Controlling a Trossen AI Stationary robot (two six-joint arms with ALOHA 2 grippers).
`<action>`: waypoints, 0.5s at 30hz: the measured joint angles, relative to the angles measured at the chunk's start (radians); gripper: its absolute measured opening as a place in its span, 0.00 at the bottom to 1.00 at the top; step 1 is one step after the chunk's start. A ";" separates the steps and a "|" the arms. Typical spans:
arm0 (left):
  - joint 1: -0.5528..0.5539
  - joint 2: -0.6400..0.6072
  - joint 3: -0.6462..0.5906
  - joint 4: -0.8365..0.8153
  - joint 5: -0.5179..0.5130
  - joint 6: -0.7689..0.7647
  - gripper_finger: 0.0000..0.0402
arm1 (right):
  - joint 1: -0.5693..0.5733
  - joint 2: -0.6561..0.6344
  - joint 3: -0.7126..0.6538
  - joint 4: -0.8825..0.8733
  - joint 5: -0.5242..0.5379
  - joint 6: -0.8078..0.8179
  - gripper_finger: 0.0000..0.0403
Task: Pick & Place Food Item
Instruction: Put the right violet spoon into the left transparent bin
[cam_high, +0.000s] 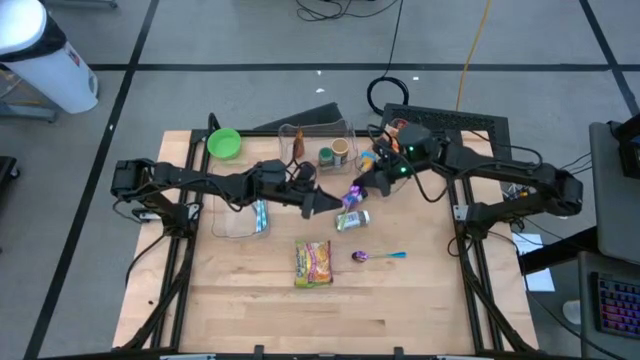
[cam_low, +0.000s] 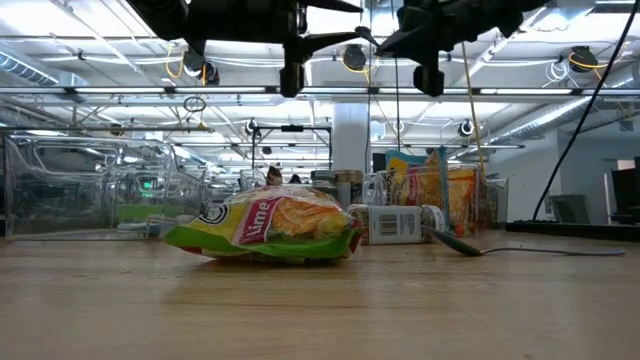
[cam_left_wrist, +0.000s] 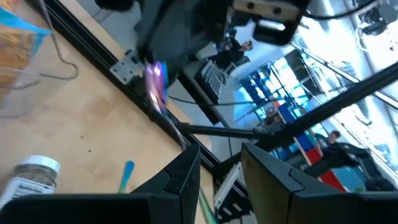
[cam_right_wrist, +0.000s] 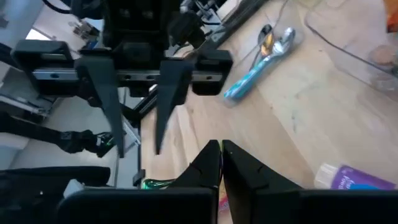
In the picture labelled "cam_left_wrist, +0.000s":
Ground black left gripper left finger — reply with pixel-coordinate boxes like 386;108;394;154
132;143;201;224

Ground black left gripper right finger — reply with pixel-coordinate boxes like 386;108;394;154
241;142;358;224

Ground purple spoon green handle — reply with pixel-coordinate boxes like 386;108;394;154
144;60;218;224

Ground silver cap spice jar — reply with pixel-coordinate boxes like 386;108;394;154
0;154;62;209

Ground blue ramen packet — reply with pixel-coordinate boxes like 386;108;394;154
0;0;52;91

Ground silver aluminium extrusion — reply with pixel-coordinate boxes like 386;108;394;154
213;161;244;210

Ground blue plastic bin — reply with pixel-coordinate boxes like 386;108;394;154
277;104;295;124
294;133;317;153

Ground person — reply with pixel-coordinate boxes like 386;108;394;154
310;129;374;178
216;37;254;71

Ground backlit black keyboard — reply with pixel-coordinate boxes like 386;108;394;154
194;58;229;105

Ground grey desk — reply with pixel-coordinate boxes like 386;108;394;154
177;55;237;125

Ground blue bin shelf rack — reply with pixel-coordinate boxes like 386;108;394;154
238;55;299;122

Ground clear plastic bin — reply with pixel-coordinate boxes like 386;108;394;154
0;0;80;119

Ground purple iridescent spoon teal handle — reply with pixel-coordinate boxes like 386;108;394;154
119;160;136;194

